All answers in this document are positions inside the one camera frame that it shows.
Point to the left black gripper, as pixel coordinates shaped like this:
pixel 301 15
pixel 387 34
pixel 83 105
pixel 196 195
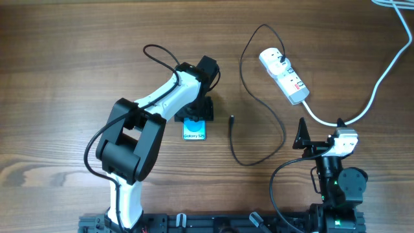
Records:
pixel 206 113

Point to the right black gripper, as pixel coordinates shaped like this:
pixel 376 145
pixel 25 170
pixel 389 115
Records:
pixel 303 140

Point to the Galaxy smartphone teal screen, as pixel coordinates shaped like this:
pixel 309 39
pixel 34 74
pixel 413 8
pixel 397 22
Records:
pixel 193 130

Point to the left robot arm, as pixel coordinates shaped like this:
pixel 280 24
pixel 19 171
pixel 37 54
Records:
pixel 130 143

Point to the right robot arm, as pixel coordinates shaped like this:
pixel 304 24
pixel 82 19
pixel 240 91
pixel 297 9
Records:
pixel 341 189

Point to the white USB charger plug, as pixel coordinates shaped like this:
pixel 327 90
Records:
pixel 277 67

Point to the white power strip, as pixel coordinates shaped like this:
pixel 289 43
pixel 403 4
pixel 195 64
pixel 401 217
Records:
pixel 289 82

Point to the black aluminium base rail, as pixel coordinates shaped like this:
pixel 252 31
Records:
pixel 303 221

